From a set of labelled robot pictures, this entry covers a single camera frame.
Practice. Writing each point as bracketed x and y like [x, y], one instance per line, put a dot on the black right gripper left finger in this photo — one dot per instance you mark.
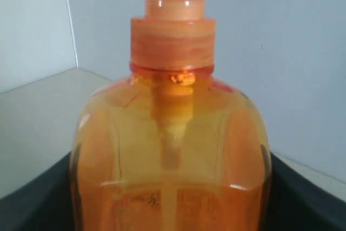
[42, 204]

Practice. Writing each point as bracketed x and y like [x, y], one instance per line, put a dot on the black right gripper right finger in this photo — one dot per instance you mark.
[297, 204]

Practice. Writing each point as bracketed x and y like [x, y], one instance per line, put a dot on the orange pump soap bottle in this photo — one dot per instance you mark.
[170, 147]

